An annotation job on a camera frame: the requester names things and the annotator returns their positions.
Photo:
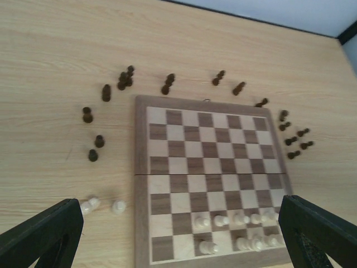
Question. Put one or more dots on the white bishop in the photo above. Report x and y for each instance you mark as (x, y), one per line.
(271, 241)

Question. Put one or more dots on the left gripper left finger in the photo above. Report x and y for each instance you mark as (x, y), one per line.
(48, 239)

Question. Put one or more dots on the black aluminium frame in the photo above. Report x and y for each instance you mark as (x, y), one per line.
(324, 18)

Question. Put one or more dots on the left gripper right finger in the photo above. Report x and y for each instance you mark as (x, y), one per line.
(313, 235)

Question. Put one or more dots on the white chess piece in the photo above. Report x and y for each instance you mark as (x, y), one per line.
(256, 244)
(89, 205)
(208, 248)

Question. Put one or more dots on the wooden chess board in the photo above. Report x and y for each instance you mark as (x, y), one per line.
(202, 159)

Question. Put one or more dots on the white pawn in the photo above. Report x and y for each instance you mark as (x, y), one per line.
(220, 220)
(257, 218)
(119, 206)
(201, 222)
(241, 219)
(271, 215)

